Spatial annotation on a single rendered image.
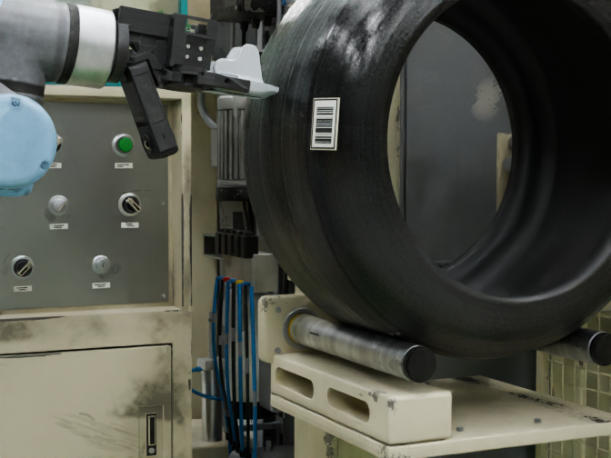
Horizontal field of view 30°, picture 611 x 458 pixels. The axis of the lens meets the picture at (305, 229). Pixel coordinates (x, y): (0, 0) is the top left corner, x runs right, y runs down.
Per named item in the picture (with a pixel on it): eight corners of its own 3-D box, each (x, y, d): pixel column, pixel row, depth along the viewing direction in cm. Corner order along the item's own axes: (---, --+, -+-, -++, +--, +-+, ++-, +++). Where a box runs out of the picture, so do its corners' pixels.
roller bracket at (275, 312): (256, 361, 168) (256, 295, 168) (483, 343, 185) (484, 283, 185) (265, 364, 165) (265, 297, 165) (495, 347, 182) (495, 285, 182)
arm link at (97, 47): (75, 80, 124) (55, 86, 133) (118, 87, 126) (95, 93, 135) (84, -2, 124) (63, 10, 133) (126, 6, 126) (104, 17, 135)
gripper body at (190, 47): (224, 21, 132) (124, 2, 127) (215, 94, 132) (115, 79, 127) (201, 28, 139) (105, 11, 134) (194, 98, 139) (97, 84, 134)
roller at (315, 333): (283, 340, 167) (289, 310, 168) (310, 345, 169) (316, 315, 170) (402, 380, 136) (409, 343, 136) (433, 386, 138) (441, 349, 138)
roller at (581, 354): (446, 331, 179) (450, 302, 179) (471, 333, 181) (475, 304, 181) (591, 365, 148) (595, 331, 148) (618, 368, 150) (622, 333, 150)
